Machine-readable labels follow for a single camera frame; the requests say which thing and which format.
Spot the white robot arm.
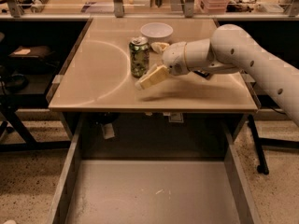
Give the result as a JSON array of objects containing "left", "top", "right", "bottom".
[{"left": 135, "top": 24, "right": 299, "bottom": 125}]

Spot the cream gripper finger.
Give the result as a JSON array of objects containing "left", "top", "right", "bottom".
[
  {"left": 135, "top": 64, "right": 169, "bottom": 91},
  {"left": 151, "top": 42, "right": 169, "bottom": 54}
]

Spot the white ceramic bowl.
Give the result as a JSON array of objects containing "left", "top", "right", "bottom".
[{"left": 140, "top": 22, "right": 173, "bottom": 43}]

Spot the green soda can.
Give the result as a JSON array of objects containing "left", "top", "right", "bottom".
[{"left": 129, "top": 36, "right": 150, "bottom": 77}]

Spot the black snack bar wrapper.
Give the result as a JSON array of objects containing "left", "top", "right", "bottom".
[{"left": 193, "top": 71, "right": 212, "bottom": 79}]

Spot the open grey metal drawer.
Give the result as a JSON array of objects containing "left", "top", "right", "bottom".
[{"left": 47, "top": 114, "right": 262, "bottom": 224}]

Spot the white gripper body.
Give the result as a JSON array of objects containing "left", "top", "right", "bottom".
[{"left": 162, "top": 42, "right": 189, "bottom": 76}]

